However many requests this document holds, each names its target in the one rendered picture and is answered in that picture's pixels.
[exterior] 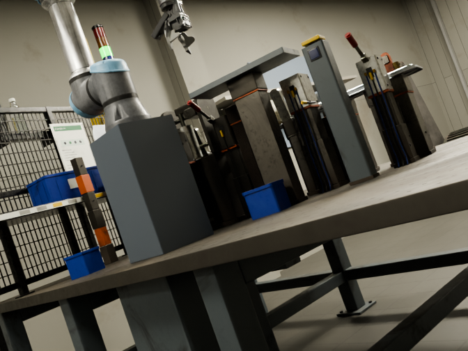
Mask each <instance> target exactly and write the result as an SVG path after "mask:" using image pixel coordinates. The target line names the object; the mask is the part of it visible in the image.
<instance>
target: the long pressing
mask: <svg viewBox="0 0 468 351"><path fill-rule="evenodd" d="M422 69H423V68H422V67H421V66H418V65H414V64H409V65H406V66H404V67H402V68H399V69H397V70H394V71H393V72H390V73H388V76H389V78H393V77H395V76H398V75H400V74H403V75H408V76H410V75H413V74H414V73H417V72H419V71H421V70H422ZM363 91H365V88H364V85H363V84H362V85H360V86H358V87H355V88H353V89H350V90H348V91H347V92H348V96H349V98H353V99H355V98H357V97H360V96H362V95H363V94H364V93H363ZM319 105H320V106H319V107H318V110H319V112H320V113H322V112H324V109H323V107H322V104H321V102H320V103H319ZM278 122H279V125H280V128H281V129H283V127H282V124H283V123H282V120H278Z"/></svg>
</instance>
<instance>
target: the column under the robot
mask: <svg viewBox="0 0 468 351"><path fill-rule="evenodd" d="M246 286H247V290H248V291H249V295H250V298H251V301H252V303H253V307H254V309H255V311H256V315H257V317H258V320H259V323H260V326H261V329H262V331H263V334H264V337H265V340H266V342H267V346H268V348H269V350H270V351H280V350H279V347H278V345H277V342H276V339H275V337H274V333H273V331H272V328H271V325H270V322H269V319H268V317H267V314H266V311H265V308H264V306H263V302H262V299H261V298H260V294H259V292H258V289H257V286H256V282H255V281H252V282H250V283H248V284H246ZM116 289H117V292H118V296H119V298H120V302H121V304H122V307H123V310H124V312H125V316H126V318H127V322H128V325H129V327H130V330H131V332H132V336H133V339H134V342H135V345H136V348H137V350H138V351H221V349H220V347H219V344H218V341H217V337H216V336H215V332H214V329H213V327H212V324H211V322H210V318H209V315H208V312H207V310H206V307H205V304H204V301H203V298H202V296H201V292H200V290H199V287H198V284H197V282H196V278H195V276H194V273H193V271H190V272H184V273H180V274H174V275H171V276H166V277H162V278H158V279H153V280H149V281H143V282H140V283H134V284H130V285H127V286H121V287H117V288H116Z"/></svg>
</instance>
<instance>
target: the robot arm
mask: <svg viewBox="0 0 468 351"><path fill-rule="evenodd" d="M35 1H38V3H39V4H40V5H41V6H42V7H43V8H44V9H45V10H48V11H49V14H50V17H51V19H52V23H53V25H54V28H55V31H56V34H57V36H58V40H59V42H60V45H61V48H62V50H63V54H64V57H65V59H66V62H67V64H68V67H69V70H70V74H71V77H70V79H69V84H70V87H71V90H72V92H71V94H70V97H69V103H70V106H71V107H72V109H73V111H74V112H75V113H76V114H78V115H80V116H81V117H84V118H95V117H97V116H100V115H102V114H103V113H104V117H105V132H108V131H109V130H110V129H112V128H113V127H115V126H116V125H117V124H120V123H127V122H132V121H136V120H143V119H147V118H152V117H151V115H150V114H149V113H148V112H147V110H146V108H145V107H144V106H143V105H142V103H141V102H140V100H139V96H138V94H137V91H136V89H135V86H134V82H133V81H132V77H131V74H130V69H128V66H127V64H126V62H125V61H124V60H123V59H120V58H112V59H107V60H103V61H99V62H97V63H94V61H93V57H92V55H91V52H90V49H89V47H88V44H87V42H86V38H85V36H84V32H83V30H82V27H81V24H80V22H79V19H78V16H77V13H76V10H75V7H74V5H73V4H74V2H75V0H35ZM157 1H158V4H159V6H160V8H161V10H162V12H164V14H163V15H162V17H161V19H160V21H159V22H158V24H157V26H156V27H155V30H154V31H153V33H152V35H151V36H152V37H153V38H154V39H156V40H161V38H162V36H163V35H165V38H166V41H167V44H168V46H169V48H170V50H173V45H172V43H173V41H174V40H175V39H176V38H178V40H179V41H180V42H181V44H182V46H183V47H184V48H185V51H186V52H187V53H189V54H192V53H191V50H190V48H189V46H190V45H191V44H192V43H193V42H194V41H195V38H194V37H193V36H187V34H186V33H185V32H186V31H188V30H189V29H190V28H192V25H191V22H190V20H189V16H188V15H187V14H185V13H184V12H183V11H182V7H181V5H182V2H181V1H179V0H157Z"/></svg>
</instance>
